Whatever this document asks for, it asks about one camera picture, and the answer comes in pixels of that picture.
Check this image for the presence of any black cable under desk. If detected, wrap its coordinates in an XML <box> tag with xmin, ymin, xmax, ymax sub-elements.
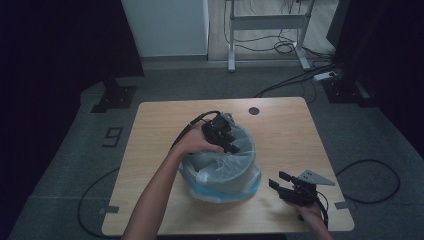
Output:
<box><xmin>222</xmin><ymin>0</ymin><xmax>336</xmax><ymax>61</ymax></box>

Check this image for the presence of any white blue-edged plastic bag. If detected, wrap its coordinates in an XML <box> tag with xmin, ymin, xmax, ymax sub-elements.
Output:
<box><xmin>178</xmin><ymin>112</ymin><xmax>263</xmax><ymax>204</ymax></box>

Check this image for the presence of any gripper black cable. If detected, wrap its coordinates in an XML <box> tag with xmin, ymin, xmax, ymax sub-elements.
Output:
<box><xmin>77</xmin><ymin>110</ymin><xmax>222</xmax><ymax>239</ymax></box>
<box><xmin>314</xmin><ymin>159</ymin><xmax>401</xmax><ymax>229</ymax></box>

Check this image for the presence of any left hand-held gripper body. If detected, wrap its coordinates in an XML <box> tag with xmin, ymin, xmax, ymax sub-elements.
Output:
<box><xmin>202</xmin><ymin>113</ymin><xmax>233</xmax><ymax>146</ymax></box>

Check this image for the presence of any black stand base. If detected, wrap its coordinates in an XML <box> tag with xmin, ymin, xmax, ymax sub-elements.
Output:
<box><xmin>321</xmin><ymin>78</ymin><xmax>378</xmax><ymax>108</ymax></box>
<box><xmin>90</xmin><ymin>78</ymin><xmax>138</xmax><ymax>114</ymax></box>

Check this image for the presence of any desk with white frame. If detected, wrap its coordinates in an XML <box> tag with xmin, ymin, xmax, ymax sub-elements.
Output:
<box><xmin>226</xmin><ymin>0</ymin><xmax>316</xmax><ymax>73</ymax></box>

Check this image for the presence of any person's left hand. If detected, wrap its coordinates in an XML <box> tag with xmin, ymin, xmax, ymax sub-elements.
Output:
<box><xmin>173</xmin><ymin>120</ymin><xmax>224</xmax><ymax>159</ymax></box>

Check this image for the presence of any white power strip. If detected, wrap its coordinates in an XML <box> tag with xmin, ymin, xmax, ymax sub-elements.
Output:
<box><xmin>313</xmin><ymin>70</ymin><xmax>344</xmax><ymax>82</ymax></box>

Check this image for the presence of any white cabinet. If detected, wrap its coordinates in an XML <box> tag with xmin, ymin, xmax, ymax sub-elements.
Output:
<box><xmin>120</xmin><ymin>0</ymin><xmax>210</xmax><ymax>58</ymax></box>

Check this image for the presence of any black curtain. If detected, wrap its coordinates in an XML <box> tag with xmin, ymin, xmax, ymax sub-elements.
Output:
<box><xmin>326</xmin><ymin>0</ymin><xmax>424</xmax><ymax>151</ymax></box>
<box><xmin>0</xmin><ymin>0</ymin><xmax>145</xmax><ymax>234</ymax></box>

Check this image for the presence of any long black floor cable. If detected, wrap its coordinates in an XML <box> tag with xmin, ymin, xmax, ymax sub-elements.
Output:
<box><xmin>253</xmin><ymin>62</ymin><xmax>338</xmax><ymax>99</ymax></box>

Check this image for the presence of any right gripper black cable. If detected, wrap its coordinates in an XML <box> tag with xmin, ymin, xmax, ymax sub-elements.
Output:
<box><xmin>314</xmin><ymin>159</ymin><xmax>401</xmax><ymax>229</ymax></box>

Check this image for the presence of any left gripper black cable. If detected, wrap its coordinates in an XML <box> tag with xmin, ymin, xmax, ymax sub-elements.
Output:
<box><xmin>77</xmin><ymin>110</ymin><xmax>222</xmax><ymax>239</ymax></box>

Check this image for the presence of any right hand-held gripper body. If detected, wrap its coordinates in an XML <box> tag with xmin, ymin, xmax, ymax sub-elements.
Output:
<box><xmin>283</xmin><ymin>169</ymin><xmax>336</xmax><ymax>207</ymax></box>

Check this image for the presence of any green plastic trash bin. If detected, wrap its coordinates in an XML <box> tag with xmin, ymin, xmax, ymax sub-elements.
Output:
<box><xmin>182</xmin><ymin>114</ymin><xmax>258</xmax><ymax>195</ymax></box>

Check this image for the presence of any person's right hand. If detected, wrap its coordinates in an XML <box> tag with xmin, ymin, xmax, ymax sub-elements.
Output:
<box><xmin>294</xmin><ymin>201</ymin><xmax>326</xmax><ymax>228</ymax></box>

